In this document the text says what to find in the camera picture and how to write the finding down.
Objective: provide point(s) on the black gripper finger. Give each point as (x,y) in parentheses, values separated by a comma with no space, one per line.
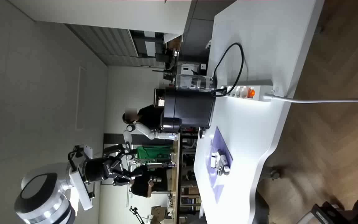
(123,177)
(121,160)

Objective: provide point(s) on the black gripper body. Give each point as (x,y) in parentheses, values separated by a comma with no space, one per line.
(100,169)

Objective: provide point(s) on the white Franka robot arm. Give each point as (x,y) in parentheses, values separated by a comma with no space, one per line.
(43,199)

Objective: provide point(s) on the small white bottle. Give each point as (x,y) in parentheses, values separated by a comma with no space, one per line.
(227,169)
(216,158)
(226,160)

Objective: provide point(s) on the purple mat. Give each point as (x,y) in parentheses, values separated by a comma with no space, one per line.
(222,143)

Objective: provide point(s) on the seated dark haired person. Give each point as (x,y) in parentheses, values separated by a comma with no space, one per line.
(142,186)

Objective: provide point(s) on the green box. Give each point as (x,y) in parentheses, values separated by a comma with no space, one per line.
(152,152)

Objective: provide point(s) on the person in black shirt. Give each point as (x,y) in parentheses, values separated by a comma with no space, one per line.
(149,117)

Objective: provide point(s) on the white power strip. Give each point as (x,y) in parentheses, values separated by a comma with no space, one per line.
(246,92)

